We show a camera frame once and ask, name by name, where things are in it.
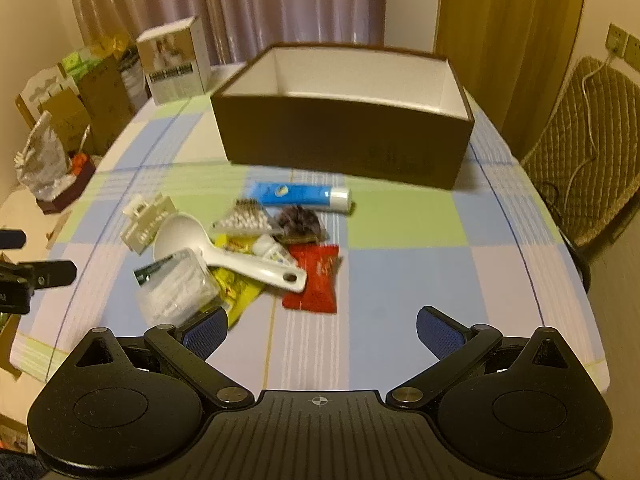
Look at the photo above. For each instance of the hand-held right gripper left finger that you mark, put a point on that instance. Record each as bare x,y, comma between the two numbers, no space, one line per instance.
205,332

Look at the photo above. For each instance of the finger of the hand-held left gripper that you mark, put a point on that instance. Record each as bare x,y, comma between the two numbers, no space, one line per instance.
12,239
52,273

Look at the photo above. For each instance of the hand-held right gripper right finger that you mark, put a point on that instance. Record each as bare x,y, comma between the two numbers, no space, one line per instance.
440,332

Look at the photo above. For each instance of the yellow snack packet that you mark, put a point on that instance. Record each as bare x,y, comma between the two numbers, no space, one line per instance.
240,295

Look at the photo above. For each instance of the white plastic rice spoon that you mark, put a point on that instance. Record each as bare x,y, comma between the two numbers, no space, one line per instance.
175,240

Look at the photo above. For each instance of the white plastic clip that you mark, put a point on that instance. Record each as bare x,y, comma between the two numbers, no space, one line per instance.
145,225

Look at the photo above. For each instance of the small white bottle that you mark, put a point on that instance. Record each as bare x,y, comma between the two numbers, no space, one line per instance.
290,193
267,247

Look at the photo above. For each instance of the cotton swab packet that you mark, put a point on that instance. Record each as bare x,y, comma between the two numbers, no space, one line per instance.
240,220

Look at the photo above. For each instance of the red snack packet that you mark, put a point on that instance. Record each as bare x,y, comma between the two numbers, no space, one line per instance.
315,280

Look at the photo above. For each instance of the dark brown hair scrunchie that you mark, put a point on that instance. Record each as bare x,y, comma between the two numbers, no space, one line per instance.
297,220

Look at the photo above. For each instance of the brown box white inside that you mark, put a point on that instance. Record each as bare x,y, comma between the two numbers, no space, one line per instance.
325,130

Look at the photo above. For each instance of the dark red box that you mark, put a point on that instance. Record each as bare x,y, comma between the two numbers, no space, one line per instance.
65,195

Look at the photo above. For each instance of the clear bag in red tray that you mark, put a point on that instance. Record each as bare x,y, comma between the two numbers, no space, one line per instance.
45,160

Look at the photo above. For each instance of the small brown cardboard box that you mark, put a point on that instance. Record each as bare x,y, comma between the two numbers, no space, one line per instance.
67,120

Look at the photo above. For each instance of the white scalloped carton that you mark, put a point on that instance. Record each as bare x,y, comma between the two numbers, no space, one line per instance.
37,87

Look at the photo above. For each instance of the black chair base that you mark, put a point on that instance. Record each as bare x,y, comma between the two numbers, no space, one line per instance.
580,265

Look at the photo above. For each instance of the tall brown cardboard box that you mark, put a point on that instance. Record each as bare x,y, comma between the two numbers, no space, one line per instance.
105,105

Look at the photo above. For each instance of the green carton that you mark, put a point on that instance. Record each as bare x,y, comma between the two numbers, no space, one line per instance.
82,62

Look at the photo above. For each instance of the yellow plastic bag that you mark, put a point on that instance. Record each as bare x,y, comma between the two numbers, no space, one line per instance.
112,45

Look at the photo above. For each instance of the white carton with photo print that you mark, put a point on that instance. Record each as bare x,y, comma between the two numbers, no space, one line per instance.
170,67

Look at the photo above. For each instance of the quilted tan chair cover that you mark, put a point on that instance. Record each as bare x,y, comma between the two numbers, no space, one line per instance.
590,135

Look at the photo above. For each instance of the wooden door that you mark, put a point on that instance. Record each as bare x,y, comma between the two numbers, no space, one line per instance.
500,10

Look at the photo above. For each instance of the mauve shiny curtain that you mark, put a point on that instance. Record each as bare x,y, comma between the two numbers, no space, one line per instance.
275,5

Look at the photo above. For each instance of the beige wall socket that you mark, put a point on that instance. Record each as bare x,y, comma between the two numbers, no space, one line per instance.
616,40
634,51

